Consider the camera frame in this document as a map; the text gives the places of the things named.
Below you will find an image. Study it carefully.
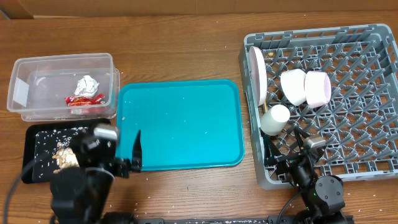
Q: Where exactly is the white plate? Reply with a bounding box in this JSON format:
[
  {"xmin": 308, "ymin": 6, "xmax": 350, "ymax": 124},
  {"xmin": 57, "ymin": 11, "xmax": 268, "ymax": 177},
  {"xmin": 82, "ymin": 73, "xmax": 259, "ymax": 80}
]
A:
[{"xmin": 249, "ymin": 46, "xmax": 267, "ymax": 106}]

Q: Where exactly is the grey plastic dish rack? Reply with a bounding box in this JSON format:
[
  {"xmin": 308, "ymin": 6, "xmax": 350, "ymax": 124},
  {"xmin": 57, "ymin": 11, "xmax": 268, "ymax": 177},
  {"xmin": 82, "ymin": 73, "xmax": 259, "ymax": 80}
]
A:
[{"xmin": 239, "ymin": 24, "xmax": 397, "ymax": 190}]

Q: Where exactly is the white cup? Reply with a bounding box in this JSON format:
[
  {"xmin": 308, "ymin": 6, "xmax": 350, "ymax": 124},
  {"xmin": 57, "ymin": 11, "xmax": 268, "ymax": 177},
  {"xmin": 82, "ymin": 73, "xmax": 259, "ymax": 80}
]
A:
[{"xmin": 260, "ymin": 105, "xmax": 290, "ymax": 136}]

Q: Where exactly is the teal plastic tray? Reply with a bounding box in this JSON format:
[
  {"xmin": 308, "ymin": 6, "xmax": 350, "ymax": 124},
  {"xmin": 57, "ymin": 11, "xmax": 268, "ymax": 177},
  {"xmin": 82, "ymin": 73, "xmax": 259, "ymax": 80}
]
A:
[{"xmin": 116, "ymin": 79, "xmax": 245, "ymax": 171}]

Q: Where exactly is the pink-rimmed white bowl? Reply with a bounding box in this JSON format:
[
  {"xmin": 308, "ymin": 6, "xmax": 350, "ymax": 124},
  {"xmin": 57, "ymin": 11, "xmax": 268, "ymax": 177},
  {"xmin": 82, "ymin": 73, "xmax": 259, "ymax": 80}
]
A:
[{"xmin": 304, "ymin": 71, "xmax": 331, "ymax": 108}]

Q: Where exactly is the pile of peanuts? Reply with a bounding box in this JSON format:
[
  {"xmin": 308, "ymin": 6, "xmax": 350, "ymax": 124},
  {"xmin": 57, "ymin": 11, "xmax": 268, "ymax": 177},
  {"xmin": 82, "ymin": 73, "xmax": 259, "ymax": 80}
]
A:
[{"xmin": 52, "ymin": 142, "xmax": 79, "ymax": 174}]

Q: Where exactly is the black plastic tray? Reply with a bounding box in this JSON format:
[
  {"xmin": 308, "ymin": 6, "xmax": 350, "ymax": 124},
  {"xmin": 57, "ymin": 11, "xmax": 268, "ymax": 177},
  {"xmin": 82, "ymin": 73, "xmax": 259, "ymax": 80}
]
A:
[{"xmin": 21, "ymin": 118, "xmax": 111, "ymax": 184}]

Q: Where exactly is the white tissue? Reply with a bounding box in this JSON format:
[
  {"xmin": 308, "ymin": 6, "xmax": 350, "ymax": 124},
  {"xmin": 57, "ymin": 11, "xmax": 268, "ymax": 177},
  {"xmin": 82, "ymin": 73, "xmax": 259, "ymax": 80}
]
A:
[{"xmin": 74, "ymin": 75, "xmax": 99, "ymax": 98}]

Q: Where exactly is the clear plastic bin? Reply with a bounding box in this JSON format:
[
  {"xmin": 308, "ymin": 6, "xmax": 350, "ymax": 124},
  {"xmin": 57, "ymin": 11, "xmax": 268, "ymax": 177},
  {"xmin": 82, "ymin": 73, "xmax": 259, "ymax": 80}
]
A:
[{"xmin": 7, "ymin": 53, "xmax": 120, "ymax": 122}]

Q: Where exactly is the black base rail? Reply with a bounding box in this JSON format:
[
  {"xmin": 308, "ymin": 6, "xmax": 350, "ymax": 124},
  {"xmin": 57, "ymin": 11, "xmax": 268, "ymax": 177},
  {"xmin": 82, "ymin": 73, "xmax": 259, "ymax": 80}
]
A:
[{"xmin": 102, "ymin": 212, "xmax": 355, "ymax": 224}]

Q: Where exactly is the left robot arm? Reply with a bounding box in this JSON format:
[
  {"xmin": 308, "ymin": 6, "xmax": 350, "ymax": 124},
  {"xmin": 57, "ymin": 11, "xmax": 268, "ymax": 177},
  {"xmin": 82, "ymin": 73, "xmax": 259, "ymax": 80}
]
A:
[{"xmin": 50, "ymin": 131, "xmax": 142, "ymax": 224}]

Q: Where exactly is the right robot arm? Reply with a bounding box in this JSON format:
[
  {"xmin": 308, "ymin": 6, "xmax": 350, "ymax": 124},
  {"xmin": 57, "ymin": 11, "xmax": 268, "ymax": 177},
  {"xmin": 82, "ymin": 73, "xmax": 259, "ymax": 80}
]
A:
[{"xmin": 261, "ymin": 128, "xmax": 353, "ymax": 223}]

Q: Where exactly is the red snack wrapper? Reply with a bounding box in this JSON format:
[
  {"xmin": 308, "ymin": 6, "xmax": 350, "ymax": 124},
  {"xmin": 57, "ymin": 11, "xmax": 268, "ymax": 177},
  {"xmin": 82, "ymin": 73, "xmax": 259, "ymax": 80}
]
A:
[{"xmin": 65, "ymin": 93, "xmax": 105, "ymax": 106}]

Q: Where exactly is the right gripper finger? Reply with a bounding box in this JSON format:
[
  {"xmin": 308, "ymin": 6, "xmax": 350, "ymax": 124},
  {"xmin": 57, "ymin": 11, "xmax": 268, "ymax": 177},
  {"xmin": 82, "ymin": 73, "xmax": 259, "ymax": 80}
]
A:
[
  {"xmin": 294, "ymin": 127, "xmax": 310, "ymax": 154},
  {"xmin": 261, "ymin": 131, "xmax": 282, "ymax": 165}
]

